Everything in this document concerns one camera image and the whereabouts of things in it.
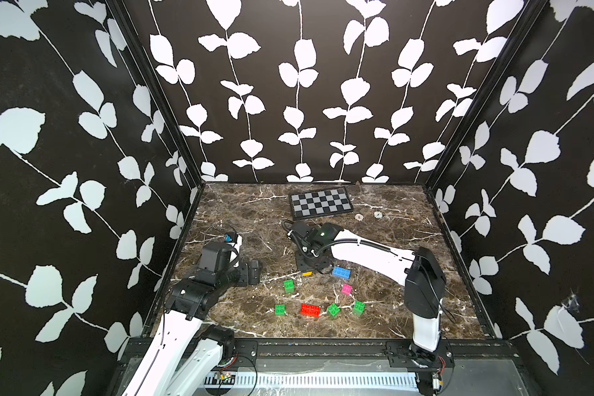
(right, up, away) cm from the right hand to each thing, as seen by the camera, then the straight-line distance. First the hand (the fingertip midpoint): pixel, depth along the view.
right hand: (299, 265), depth 82 cm
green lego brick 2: (-7, -15, 0) cm, 16 cm away
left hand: (-15, +3, -8) cm, 17 cm away
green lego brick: (-4, -8, +2) cm, 9 cm away
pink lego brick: (+17, -9, +4) cm, 20 cm away
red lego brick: (+4, -15, 0) cm, 16 cm away
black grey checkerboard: (+9, +22, +29) cm, 37 cm away
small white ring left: (+26, +15, +27) cm, 40 cm away
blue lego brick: (+16, -5, +8) cm, 18 cm away
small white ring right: (+35, +16, +29) cm, 48 cm away
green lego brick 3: (+11, -14, -2) cm, 18 cm away
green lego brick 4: (+20, -14, -2) cm, 24 cm away
